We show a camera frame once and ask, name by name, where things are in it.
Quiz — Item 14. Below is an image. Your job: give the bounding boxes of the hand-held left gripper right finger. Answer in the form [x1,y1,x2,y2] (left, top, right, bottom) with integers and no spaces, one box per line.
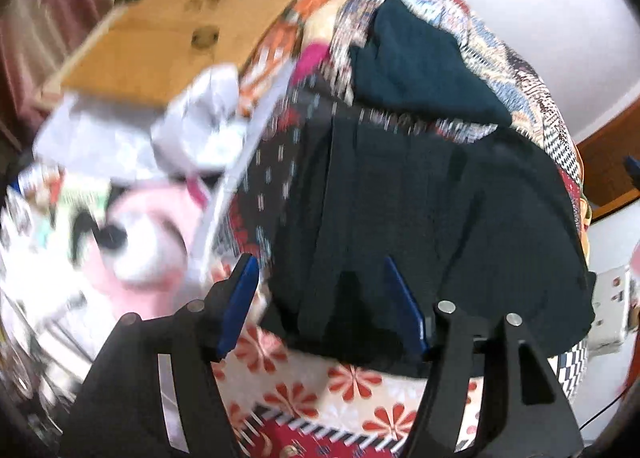
[383,258,585,458]

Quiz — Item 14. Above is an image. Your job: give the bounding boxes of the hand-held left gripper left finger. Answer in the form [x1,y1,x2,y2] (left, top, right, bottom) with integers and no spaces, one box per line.
[59,254,260,458]

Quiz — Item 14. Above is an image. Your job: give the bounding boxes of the dark teal pants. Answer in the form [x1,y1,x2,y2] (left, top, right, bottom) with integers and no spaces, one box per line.
[262,0,597,378]

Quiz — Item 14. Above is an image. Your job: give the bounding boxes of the patterned patchwork blanket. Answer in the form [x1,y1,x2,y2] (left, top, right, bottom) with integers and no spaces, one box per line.
[197,0,593,458]

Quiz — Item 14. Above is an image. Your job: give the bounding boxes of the pink plush toy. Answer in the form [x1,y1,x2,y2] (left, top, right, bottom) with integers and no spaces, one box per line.
[75,177,213,321]

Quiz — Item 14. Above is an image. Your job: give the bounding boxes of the white power strip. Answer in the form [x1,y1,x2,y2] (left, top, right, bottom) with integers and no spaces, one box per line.
[590,265,632,345]

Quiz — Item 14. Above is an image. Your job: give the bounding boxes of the white crumpled cloth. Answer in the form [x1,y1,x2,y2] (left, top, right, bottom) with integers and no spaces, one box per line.
[33,64,261,184]

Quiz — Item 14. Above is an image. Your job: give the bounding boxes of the brown cardboard box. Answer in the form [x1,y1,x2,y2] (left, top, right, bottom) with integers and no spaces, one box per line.
[36,0,310,110]

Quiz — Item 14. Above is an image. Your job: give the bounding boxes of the maroon curtain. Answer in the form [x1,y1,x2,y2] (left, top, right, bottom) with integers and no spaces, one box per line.
[0,0,125,149]

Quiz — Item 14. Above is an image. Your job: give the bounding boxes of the brown wooden door frame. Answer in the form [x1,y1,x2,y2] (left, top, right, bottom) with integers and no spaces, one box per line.
[575,99,640,225]

